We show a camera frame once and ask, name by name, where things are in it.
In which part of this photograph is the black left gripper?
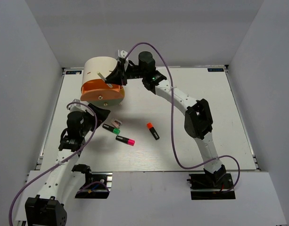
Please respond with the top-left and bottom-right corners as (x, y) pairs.
(80, 103), (111, 137)

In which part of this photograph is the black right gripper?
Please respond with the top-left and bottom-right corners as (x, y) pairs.
(106, 61), (147, 86)

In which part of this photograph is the pale yellow cap white marker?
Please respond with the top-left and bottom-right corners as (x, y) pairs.
(97, 72), (113, 89)

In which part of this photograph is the green cap black highlighter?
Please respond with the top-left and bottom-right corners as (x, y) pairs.
(102, 123), (120, 135)

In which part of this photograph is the cream round drawer organizer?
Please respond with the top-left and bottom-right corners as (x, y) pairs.
(80, 56), (125, 106)

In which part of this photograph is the orange cap black highlighter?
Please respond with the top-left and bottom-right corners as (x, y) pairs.
(147, 123), (160, 140)

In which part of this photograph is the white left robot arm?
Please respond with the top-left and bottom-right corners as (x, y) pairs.
(25, 102), (111, 226)

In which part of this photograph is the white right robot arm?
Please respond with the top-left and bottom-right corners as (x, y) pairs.
(106, 50), (226, 188)

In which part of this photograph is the pink correction tape dispenser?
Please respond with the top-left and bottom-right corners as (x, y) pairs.
(111, 118), (122, 129)

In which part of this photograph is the pink cap black highlighter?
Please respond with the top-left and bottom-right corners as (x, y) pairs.
(116, 136), (135, 146)

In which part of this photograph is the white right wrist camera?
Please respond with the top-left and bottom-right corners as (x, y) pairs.
(116, 49), (128, 65)

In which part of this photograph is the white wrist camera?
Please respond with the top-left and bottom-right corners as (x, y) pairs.
(116, 49), (128, 65)
(66, 99), (86, 113)

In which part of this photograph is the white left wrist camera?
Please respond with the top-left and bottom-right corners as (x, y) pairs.
(66, 99), (86, 113)

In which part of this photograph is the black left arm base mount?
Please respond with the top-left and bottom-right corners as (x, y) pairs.
(75, 172), (113, 199)

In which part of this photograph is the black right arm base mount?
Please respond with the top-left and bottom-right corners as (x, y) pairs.
(186, 173), (236, 200)

